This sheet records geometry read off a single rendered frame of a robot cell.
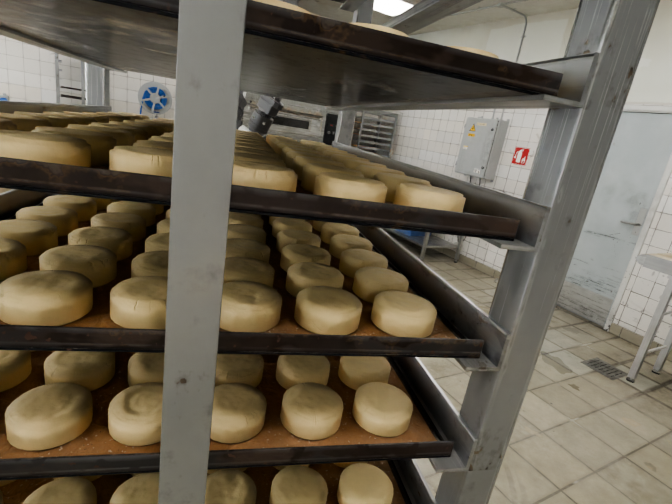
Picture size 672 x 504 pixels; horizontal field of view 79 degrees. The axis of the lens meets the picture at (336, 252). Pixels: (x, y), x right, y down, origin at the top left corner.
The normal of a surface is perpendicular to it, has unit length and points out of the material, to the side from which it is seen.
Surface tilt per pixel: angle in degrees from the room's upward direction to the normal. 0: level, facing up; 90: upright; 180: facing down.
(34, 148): 90
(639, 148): 90
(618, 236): 90
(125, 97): 90
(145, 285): 0
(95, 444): 0
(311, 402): 0
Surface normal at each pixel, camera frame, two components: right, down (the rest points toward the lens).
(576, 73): -0.96, -0.08
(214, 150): 0.22, 0.32
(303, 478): 0.16, -0.94
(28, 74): 0.48, 0.33
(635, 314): -0.86, 0.01
